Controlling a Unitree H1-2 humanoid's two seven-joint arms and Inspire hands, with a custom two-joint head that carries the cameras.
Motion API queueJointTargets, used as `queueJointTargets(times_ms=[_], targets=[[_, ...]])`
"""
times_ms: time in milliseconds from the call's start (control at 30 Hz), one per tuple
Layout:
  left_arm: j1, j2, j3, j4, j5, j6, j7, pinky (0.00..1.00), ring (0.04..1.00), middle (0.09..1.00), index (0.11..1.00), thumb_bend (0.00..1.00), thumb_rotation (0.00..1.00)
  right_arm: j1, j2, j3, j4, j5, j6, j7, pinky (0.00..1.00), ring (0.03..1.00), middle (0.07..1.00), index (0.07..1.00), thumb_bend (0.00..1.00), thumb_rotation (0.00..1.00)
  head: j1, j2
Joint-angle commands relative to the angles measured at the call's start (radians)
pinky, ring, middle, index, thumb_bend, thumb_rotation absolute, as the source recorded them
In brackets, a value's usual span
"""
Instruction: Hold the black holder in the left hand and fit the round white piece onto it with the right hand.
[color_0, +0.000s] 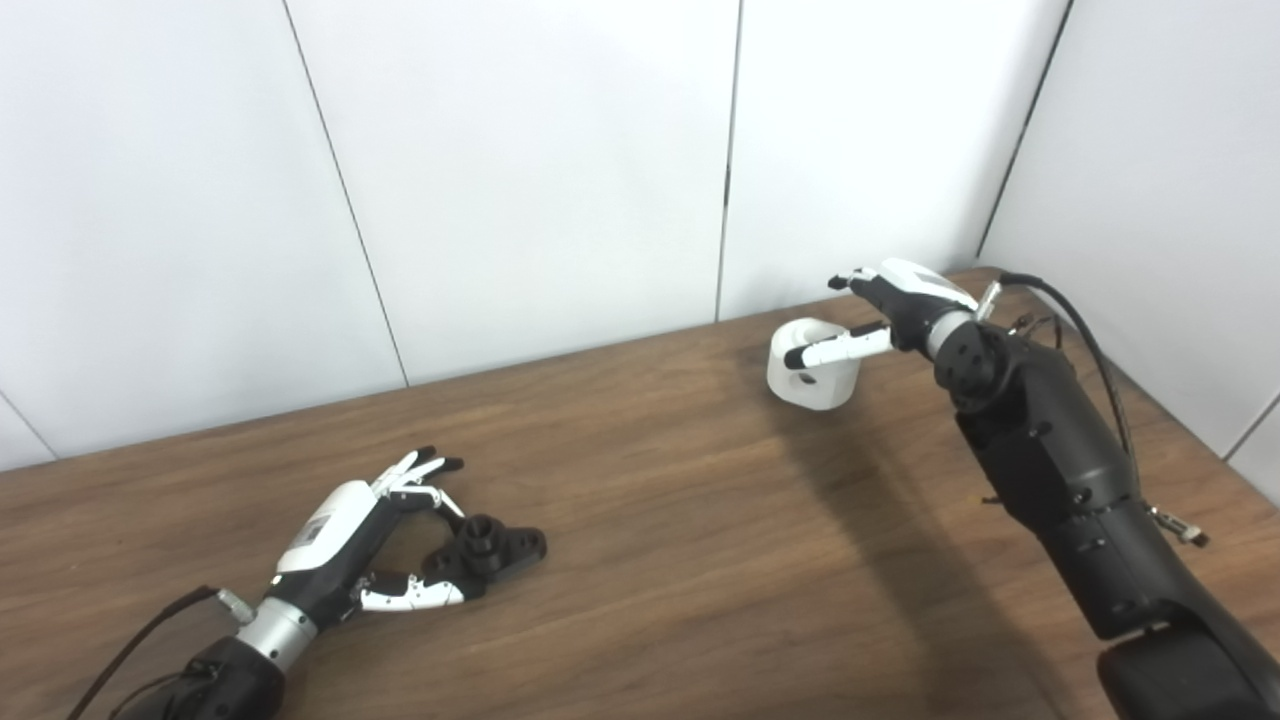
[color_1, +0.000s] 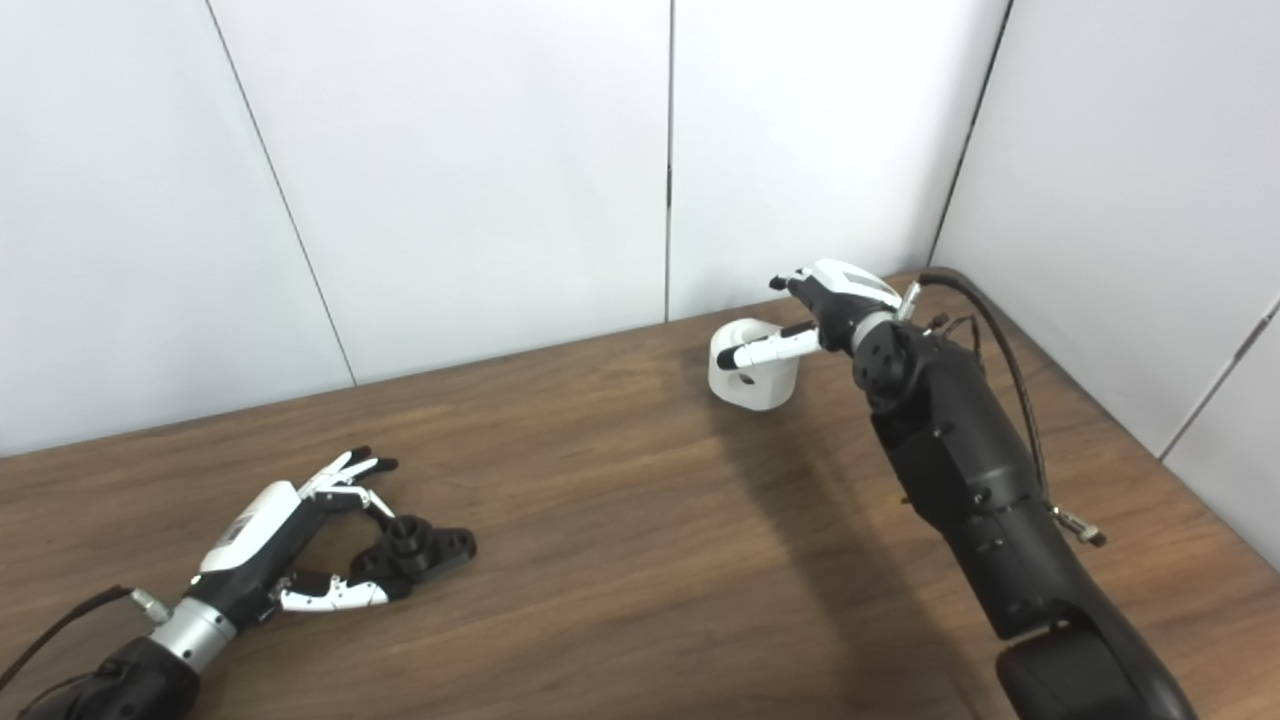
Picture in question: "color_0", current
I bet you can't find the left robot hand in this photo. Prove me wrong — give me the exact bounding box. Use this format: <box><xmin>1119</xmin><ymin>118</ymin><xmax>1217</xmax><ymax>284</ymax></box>
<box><xmin>265</xmin><ymin>447</ymin><xmax>468</xmax><ymax>631</ymax></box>

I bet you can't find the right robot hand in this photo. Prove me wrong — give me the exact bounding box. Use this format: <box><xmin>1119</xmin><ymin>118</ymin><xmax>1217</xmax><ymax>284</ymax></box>
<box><xmin>783</xmin><ymin>258</ymin><xmax>981</xmax><ymax>372</ymax></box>

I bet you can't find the round white piece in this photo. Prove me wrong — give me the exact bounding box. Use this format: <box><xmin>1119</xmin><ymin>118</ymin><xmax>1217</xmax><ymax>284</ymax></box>
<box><xmin>767</xmin><ymin>317</ymin><xmax>861</xmax><ymax>413</ymax></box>

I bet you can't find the black holder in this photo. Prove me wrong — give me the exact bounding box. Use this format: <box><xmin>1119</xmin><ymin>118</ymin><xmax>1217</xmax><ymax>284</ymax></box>
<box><xmin>420</xmin><ymin>514</ymin><xmax>548</xmax><ymax>602</ymax></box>

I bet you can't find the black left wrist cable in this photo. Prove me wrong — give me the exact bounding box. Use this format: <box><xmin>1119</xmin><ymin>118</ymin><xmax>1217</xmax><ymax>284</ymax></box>
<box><xmin>68</xmin><ymin>586</ymin><xmax>257</xmax><ymax>720</ymax></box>

